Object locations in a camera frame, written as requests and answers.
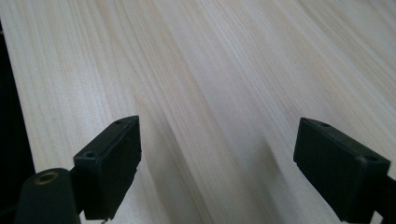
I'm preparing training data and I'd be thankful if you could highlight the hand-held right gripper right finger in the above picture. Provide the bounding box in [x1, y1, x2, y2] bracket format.
[292, 117, 391, 224]

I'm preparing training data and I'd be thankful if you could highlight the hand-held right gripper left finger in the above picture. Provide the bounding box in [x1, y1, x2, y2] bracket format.
[73, 115, 143, 221]

